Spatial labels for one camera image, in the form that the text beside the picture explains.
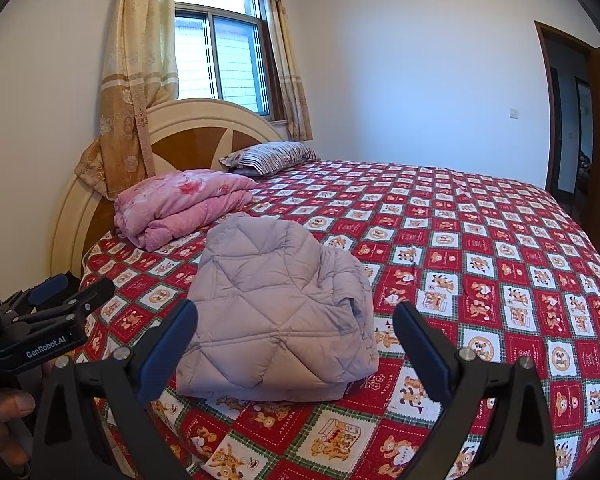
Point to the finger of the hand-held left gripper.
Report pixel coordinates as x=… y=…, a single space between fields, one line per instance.
x=85 y=297
x=55 y=287

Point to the wide beige floral curtain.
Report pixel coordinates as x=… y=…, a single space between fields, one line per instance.
x=130 y=85

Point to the narrow beige floral curtain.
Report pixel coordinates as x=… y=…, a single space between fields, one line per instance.
x=287 y=70

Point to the person's left hand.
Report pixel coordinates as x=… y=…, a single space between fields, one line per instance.
x=2 y=410

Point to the cream wooden headboard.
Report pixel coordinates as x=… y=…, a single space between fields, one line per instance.
x=190 y=145

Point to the dark wooden door frame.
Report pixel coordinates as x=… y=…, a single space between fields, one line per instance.
x=542 y=110

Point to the lilac quilted puffer jacket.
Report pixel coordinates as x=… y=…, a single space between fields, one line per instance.
x=270 y=310

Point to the folded pink floral quilt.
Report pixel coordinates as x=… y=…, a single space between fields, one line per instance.
x=180 y=205

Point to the window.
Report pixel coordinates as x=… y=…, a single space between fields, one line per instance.
x=230 y=55

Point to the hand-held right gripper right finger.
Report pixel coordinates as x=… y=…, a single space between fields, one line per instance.
x=427 y=352

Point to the striped pillow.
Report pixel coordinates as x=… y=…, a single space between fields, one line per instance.
x=270 y=157

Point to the red printed bear blanket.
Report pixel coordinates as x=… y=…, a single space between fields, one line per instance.
x=480 y=260

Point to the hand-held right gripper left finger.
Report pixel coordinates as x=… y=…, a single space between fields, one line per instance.
x=167 y=350

